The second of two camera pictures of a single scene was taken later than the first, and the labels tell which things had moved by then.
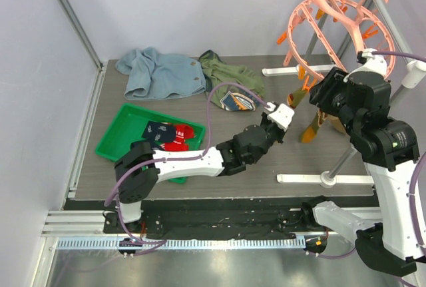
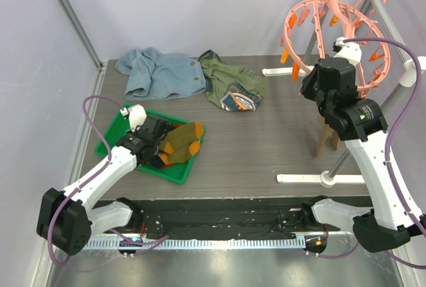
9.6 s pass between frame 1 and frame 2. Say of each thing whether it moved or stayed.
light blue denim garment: stayed
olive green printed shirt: stayed
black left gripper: moved
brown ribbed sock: moved
